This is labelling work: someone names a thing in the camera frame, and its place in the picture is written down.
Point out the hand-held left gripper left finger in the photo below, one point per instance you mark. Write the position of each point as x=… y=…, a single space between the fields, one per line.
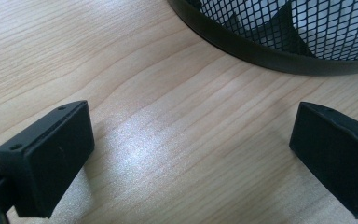
x=49 y=161

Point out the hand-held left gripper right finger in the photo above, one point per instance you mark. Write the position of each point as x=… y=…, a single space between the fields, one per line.
x=332 y=155

